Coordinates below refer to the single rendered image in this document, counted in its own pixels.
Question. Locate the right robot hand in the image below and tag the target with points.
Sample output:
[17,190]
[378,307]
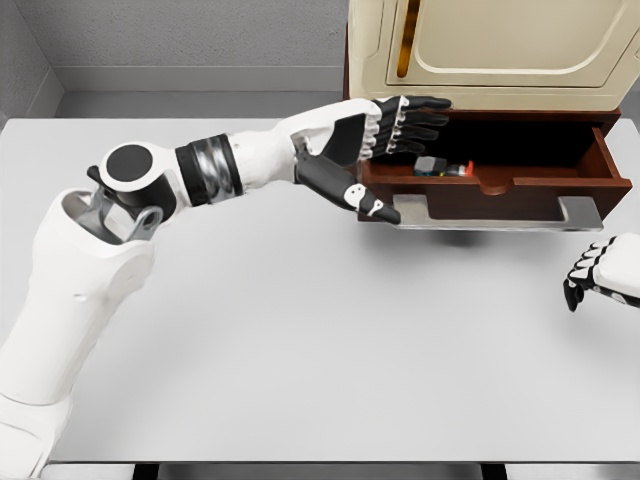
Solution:
[612,265]

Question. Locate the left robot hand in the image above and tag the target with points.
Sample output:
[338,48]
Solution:
[345,132]

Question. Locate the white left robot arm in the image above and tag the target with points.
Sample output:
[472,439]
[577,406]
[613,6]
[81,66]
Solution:
[90,280]

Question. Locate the cream cabinet with brown base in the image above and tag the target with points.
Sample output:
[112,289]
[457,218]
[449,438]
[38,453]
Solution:
[365,45]

